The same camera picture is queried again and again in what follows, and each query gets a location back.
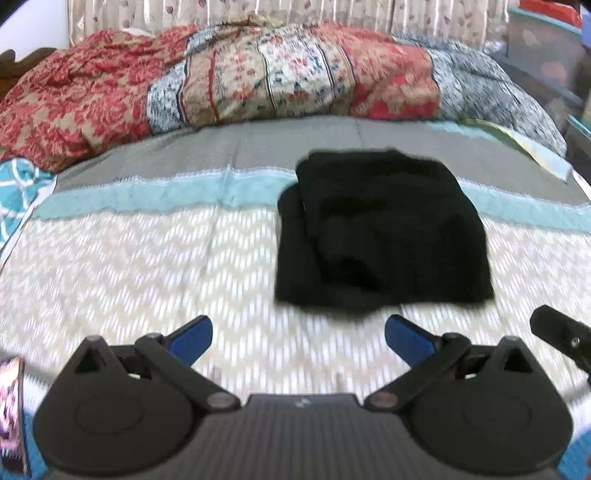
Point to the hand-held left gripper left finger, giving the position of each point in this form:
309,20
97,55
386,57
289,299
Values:
191,341

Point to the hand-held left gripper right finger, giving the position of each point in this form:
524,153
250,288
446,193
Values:
408,341

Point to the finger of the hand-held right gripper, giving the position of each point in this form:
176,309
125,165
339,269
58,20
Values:
561,334

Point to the black pants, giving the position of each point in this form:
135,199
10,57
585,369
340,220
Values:
378,230

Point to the grey teal chevron bedspread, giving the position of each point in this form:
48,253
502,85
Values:
138,258

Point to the light green sheet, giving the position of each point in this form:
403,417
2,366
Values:
531,143

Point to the teal patterned cloth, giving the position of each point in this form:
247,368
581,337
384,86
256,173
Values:
18,194

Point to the red floral patchwork quilt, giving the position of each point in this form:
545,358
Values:
277,78

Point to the carved wooden headboard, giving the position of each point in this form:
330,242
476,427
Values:
11,62

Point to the beige floral curtain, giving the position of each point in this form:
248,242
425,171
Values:
323,11

